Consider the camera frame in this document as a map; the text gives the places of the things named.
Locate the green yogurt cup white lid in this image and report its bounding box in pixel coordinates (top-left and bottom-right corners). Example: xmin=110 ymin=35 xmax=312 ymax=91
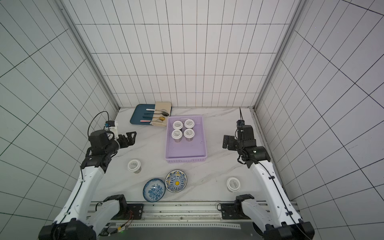
xmin=173 ymin=121 xmax=184 ymax=130

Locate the purple perforated plastic basket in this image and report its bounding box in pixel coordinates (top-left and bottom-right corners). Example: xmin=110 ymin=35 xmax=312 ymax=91
xmin=165 ymin=115 xmax=207 ymax=163

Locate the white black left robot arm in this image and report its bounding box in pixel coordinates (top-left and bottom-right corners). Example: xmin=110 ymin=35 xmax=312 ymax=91
xmin=38 ymin=127 xmax=137 ymax=240

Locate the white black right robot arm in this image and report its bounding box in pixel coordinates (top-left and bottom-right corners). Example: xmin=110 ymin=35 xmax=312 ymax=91
xmin=223 ymin=120 xmax=315 ymax=240

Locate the dark teal plastic tray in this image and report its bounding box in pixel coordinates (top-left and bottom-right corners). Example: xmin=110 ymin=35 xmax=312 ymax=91
xmin=130 ymin=104 xmax=155 ymax=125

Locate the black spoon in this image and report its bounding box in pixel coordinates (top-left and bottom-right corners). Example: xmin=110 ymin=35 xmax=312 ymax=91
xmin=143 ymin=112 xmax=169 ymax=117

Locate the beige folded cloth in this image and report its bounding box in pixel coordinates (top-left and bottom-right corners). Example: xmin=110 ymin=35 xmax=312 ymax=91
xmin=150 ymin=102 xmax=172 ymax=127

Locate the blue patterned bowl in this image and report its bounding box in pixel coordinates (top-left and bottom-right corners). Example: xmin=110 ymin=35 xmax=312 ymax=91
xmin=143 ymin=178 xmax=166 ymax=203

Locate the yellow blue patterned plate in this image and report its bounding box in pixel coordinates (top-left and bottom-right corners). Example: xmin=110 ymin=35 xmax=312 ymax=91
xmin=165 ymin=170 xmax=188 ymax=193

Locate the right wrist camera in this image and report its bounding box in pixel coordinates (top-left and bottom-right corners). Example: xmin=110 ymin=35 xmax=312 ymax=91
xmin=237 ymin=120 xmax=245 ymax=127

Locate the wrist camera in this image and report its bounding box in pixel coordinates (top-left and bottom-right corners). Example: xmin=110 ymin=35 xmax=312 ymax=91
xmin=105 ymin=120 xmax=119 ymax=140
xmin=237 ymin=120 xmax=245 ymax=127

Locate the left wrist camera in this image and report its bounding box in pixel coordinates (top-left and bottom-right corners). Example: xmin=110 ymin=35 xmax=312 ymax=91
xmin=105 ymin=120 xmax=119 ymax=140

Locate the green handled gold spoon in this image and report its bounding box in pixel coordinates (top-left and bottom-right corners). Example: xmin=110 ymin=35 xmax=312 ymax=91
xmin=143 ymin=116 xmax=166 ymax=122

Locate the white handled spoon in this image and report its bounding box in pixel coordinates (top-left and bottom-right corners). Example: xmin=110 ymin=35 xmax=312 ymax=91
xmin=146 ymin=109 xmax=168 ymax=113

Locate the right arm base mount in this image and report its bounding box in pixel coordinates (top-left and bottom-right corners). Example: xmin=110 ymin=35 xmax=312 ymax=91
xmin=218 ymin=203 xmax=241 ymax=220

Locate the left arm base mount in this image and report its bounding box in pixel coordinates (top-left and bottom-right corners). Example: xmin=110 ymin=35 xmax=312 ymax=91
xmin=119 ymin=204 xmax=144 ymax=221

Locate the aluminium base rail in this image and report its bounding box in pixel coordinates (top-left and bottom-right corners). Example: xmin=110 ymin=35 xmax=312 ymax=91
xmin=61 ymin=200 xmax=304 ymax=230

